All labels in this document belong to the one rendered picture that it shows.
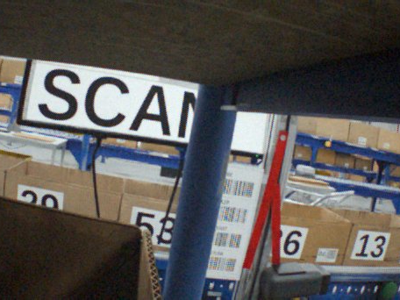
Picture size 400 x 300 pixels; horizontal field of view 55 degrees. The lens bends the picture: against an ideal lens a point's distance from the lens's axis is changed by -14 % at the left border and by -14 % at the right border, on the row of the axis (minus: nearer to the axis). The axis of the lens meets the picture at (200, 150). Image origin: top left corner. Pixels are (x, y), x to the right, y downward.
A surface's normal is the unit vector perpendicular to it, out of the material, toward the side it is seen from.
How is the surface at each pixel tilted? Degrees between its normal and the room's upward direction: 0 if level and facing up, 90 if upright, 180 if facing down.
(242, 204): 90
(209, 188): 90
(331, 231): 90
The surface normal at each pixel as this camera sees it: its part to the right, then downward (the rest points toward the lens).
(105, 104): 0.48, 0.07
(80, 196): 0.15, 0.10
